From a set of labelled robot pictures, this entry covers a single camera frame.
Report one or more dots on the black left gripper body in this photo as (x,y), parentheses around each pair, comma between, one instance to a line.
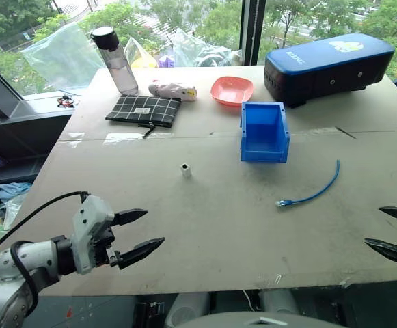
(103,244)

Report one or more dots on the white robot body parts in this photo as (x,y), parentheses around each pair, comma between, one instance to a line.
(239,307)

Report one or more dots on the clear plastic bag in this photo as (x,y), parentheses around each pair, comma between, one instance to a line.
(63,56)
(198,48)

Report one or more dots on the blue plastic storage bin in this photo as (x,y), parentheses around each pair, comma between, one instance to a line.
(264,133)

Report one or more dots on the small white cube adapter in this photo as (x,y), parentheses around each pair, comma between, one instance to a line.
(186,169)

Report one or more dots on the pink plastic bowl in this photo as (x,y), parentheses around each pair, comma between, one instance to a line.
(231,90)

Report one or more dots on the black grid pattern pouch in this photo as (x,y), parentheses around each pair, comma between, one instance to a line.
(143,111)

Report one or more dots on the black window frame post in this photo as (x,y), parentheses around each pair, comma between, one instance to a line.
(252,32)

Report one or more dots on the dark blue case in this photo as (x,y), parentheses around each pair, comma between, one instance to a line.
(328,68)

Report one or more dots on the light blue crumpled cloth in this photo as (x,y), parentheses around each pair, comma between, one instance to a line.
(12,191)

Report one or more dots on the clear water bottle black lid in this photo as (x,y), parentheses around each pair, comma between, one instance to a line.
(116,63)

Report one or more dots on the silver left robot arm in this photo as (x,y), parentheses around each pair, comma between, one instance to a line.
(20,266)

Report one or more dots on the red and black small object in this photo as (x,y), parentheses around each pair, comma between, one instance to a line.
(65,101)

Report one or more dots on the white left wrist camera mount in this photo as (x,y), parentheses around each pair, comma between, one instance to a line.
(90,225)

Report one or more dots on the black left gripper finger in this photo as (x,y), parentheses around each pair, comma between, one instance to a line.
(140,253)
(130,216)

